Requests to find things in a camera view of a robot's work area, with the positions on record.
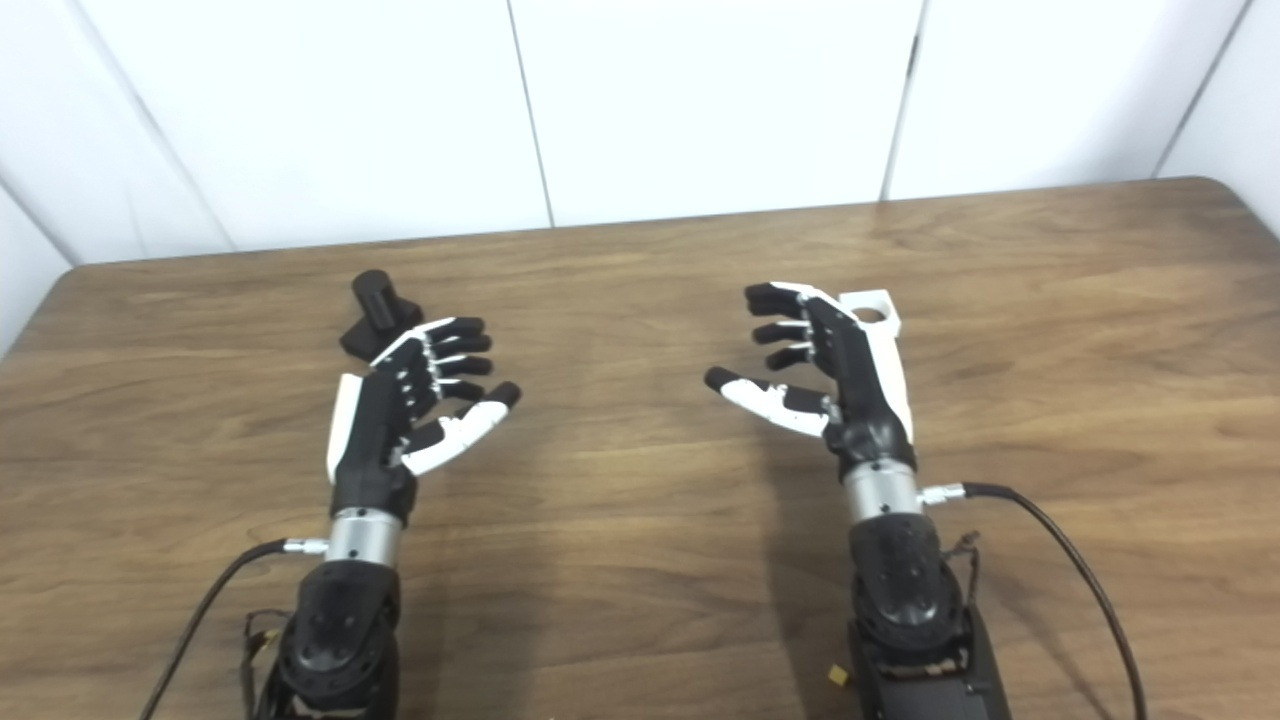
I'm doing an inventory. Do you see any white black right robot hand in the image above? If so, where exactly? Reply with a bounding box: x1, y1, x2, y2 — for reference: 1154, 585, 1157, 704
704, 282, 917, 483

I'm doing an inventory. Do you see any thin left arm wire bundle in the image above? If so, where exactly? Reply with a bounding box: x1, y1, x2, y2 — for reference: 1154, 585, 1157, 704
243, 610, 291, 720

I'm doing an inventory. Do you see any white square piece with hole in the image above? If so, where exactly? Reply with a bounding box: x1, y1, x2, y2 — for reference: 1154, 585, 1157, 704
838, 289, 903, 336

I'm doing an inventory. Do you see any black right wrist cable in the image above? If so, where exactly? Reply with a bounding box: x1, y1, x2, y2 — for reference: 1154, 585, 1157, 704
918, 481, 1148, 720

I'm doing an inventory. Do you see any black peg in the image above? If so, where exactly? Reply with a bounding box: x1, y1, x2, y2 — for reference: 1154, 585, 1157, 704
339, 270, 425, 363

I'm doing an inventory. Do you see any thin arm wire bundle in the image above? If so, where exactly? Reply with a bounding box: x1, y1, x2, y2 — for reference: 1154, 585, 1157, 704
945, 532, 986, 611
243, 610, 291, 720

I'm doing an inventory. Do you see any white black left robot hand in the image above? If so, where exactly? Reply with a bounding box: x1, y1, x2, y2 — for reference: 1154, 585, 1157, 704
326, 317, 522, 526

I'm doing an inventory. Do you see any thin right arm wire bundle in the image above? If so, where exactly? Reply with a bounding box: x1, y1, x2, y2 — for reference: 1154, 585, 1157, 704
945, 532, 986, 611

